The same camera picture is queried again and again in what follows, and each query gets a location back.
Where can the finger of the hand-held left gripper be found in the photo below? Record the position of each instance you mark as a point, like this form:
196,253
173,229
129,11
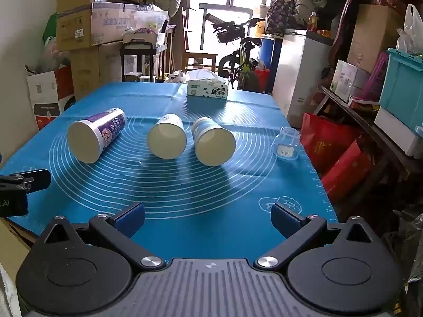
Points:
38,179

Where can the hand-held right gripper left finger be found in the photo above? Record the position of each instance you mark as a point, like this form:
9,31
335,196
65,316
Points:
131,217

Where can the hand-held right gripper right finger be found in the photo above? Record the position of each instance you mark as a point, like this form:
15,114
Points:
283,218

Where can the purple paper cup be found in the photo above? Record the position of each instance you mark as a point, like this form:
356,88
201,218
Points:
95,135

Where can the clear plastic cup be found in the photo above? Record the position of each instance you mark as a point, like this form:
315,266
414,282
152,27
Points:
287,145

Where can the white blue paper cup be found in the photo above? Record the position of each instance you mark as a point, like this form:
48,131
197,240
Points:
167,138
213,143

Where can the blue silicone mat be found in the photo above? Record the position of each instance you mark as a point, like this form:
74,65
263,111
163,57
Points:
205,188

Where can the red gift bag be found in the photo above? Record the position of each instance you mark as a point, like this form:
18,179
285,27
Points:
325,138
347,171

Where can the stacked brown cardboard boxes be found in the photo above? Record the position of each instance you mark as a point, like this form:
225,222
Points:
95,69

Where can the dark wooden side table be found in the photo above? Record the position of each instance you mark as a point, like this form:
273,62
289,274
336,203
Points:
380,138

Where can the white chest freezer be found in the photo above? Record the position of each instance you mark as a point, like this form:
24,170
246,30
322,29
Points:
300,79

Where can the red bucket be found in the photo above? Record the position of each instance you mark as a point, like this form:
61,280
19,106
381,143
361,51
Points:
262,79

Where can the white foam box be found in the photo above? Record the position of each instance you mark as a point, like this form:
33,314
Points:
396,128

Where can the crumpled clear plastic bag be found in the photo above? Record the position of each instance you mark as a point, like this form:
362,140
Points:
176,76

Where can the white tissue box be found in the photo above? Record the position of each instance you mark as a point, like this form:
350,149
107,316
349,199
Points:
208,89

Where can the white green carton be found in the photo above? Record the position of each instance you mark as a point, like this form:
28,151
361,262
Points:
343,81

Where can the green bag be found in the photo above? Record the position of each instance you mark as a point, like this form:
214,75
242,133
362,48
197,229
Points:
50,28

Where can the black utility cart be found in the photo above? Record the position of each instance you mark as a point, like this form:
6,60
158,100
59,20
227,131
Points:
145,56

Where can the pink plastic rack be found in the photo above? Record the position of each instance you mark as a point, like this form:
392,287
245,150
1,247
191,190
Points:
376,79

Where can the blue barrel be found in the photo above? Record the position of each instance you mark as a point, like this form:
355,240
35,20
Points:
269,51

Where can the black bicycle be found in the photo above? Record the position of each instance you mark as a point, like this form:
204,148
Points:
239,56

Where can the wooden chair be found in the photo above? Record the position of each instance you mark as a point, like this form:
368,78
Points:
198,57

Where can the white printed cardboard box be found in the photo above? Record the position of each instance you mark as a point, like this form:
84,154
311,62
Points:
114,23

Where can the teal storage crate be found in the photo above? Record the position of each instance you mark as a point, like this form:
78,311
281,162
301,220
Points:
401,86

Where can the orange bottle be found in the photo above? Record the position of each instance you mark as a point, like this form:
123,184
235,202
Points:
312,23

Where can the floral cloth bundle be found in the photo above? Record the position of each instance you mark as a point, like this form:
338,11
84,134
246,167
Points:
281,16

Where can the large brown cardboard box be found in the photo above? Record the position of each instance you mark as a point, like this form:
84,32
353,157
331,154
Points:
373,36

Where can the white plastic bag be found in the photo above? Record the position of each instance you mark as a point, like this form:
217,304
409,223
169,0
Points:
413,29

